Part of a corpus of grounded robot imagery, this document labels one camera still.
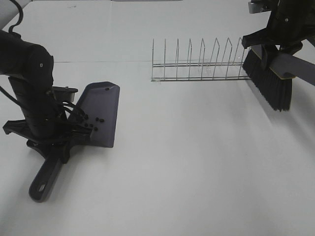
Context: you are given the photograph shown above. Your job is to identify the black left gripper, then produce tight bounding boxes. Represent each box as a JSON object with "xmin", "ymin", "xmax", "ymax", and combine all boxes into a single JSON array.
[{"xmin": 3, "ymin": 81, "xmax": 92, "ymax": 164}]

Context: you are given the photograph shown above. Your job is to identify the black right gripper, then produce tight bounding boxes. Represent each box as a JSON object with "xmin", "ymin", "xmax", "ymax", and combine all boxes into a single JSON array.
[{"xmin": 242, "ymin": 0, "xmax": 315, "ymax": 70}]

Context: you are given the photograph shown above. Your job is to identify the pile of coffee beans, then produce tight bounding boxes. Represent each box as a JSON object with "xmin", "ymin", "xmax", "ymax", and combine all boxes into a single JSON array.
[{"xmin": 82, "ymin": 88, "xmax": 110, "ymax": 132}]

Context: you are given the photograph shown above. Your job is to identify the grey hand brush black bristles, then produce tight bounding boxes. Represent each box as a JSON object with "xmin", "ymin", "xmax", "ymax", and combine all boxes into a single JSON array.
[{"xmin": 242, "ymin": 45, "xmax": 315, "ymax": 113}]

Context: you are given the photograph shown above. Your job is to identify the grey plastic dustpan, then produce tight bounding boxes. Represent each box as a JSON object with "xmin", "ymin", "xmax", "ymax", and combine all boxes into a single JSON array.
[{"xmin": 27, "ymin": 82, "xmax": 120, "ymax": 202}]

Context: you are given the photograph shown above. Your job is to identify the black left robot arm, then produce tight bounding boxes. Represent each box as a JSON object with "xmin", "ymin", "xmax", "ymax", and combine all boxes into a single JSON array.
[{"xmin": 0, "ymin": 30, "xmax": 92, "ymax": 164}]

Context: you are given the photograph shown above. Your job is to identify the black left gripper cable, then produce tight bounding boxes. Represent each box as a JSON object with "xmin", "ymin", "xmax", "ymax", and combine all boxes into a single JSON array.
[{"xmin": 59, "ymin": 99, "xmax": 87, "ymax": 123}]

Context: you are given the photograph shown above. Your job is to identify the chrome wire plate rack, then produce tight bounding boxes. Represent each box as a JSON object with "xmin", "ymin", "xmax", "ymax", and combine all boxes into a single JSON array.
[{"xmin": 151, "ymin": 37, "xmax": 249, "ymax": 82}]

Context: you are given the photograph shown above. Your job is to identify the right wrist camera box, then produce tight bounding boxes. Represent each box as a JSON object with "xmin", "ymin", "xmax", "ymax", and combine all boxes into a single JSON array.
[{"xmin": 248, "ymin": 0, "xmax": 279, "ymax": 14}]

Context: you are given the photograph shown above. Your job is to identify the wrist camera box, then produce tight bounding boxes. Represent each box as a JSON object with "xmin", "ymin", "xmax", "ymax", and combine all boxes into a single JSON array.
[
  {"xmin": 52, "ymin": 87, "xmax": 78, "ymax": 103},
  {"xmin": 248, "ymin": 0, "xmax": 279, "ymax": 14}
]

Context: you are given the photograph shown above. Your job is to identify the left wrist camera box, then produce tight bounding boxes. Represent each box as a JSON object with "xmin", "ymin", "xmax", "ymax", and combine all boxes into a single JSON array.
[{"xmin": 52, "ymin": 87, "xmax": 78, "ymax": 103}]

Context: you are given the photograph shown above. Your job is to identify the black cable on table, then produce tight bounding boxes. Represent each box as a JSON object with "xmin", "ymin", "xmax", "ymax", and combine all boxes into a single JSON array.
[{"xmin": 8, "ymin": 0, "xmax": 24, "ymax": 34}]

